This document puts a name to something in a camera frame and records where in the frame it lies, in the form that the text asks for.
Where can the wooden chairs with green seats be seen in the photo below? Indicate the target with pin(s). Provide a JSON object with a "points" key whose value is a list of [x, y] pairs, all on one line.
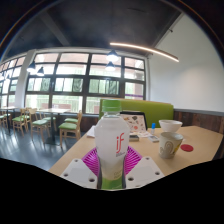
{"points": [[68, 128]]}

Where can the small dark device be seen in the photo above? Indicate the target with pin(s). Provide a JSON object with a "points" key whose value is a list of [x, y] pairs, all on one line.
{"points": [[134, 137]]}

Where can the sticker-covered laptop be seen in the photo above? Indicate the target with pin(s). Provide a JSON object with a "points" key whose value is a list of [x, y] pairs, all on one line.
{"points": [[136, 122]]}

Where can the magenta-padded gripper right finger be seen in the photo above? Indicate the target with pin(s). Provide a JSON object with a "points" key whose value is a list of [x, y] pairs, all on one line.
{"points": [[144, 170]]}

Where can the small blue-capped bottle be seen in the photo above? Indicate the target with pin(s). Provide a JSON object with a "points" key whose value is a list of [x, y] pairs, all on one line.
{"points": [[153, 128]]}

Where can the wooden dining table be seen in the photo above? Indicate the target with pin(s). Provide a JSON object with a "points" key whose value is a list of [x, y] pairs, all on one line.
{"points": [[53, 111]]}

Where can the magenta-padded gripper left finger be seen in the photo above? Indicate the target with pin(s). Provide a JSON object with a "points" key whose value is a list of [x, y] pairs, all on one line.
{"points": [[80, 171]]}

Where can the black pendant lamps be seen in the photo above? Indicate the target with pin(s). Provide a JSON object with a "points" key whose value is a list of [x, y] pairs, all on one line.
{"points": [[112, 56]]}

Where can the white bowl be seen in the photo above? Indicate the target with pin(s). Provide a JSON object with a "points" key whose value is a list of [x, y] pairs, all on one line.
{"points": [[170, 125]]}

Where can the white paper sheets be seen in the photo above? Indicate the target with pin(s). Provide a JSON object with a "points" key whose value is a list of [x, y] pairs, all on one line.
{"points": [[91, 132]]}

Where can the long linear ceiling light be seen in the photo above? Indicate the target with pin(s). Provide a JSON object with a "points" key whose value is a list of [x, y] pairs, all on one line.
{"points": [[146, 49]]}

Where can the printed paper sheet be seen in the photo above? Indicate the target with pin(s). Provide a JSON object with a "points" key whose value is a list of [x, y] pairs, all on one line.
{"points": [[142, 134]]}

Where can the small white phone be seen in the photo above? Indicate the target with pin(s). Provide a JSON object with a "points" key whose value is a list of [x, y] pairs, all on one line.
{"points": [[153, 138]]}

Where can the large black-framed window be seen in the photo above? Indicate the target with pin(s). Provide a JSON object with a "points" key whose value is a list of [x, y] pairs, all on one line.
{"points": [[73, 85]]}

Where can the patterned white paper cup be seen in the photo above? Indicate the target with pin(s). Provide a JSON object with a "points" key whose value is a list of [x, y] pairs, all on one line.
{"points": [[169, 145]]}

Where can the clear green-capped drink bottle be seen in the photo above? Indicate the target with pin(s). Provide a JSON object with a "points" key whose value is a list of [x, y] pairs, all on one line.
{"points": [[112, 143]]}

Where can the green upholstered bench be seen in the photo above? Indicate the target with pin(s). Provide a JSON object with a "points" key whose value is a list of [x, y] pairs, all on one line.
{"points": [[156, 111]]}

